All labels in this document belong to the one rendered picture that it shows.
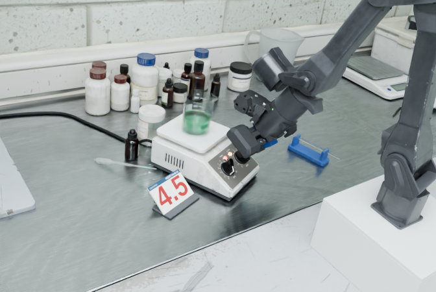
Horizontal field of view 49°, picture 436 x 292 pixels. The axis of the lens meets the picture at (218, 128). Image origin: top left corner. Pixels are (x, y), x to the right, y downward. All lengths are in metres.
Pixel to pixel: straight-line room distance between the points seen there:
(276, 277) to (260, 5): 1.00
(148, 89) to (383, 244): 0.71
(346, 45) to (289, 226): 0.36
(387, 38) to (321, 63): 1.08
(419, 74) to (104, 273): 0.56
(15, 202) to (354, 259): 0.59
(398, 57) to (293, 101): 1.04
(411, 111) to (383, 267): 0.24
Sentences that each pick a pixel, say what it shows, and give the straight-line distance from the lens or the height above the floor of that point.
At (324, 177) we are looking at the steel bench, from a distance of 1.10.
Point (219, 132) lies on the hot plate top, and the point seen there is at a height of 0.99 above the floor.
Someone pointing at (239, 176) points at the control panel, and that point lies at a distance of 0.97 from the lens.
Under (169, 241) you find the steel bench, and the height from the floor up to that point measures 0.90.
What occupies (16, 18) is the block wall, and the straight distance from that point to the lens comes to 1.25.
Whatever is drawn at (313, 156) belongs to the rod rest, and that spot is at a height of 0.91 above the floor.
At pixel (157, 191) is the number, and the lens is 0.90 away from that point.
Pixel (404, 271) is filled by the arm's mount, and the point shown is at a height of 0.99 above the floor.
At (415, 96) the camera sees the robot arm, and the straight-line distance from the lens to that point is 0.76.
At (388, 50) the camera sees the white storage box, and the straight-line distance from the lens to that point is 1.89.
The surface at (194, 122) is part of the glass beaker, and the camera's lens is 0.95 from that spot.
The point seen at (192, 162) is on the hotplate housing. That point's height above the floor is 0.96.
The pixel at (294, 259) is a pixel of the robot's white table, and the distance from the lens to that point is 0.87.
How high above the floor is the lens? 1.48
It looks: 29 degrees down
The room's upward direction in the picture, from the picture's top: 8 degrees clockwise
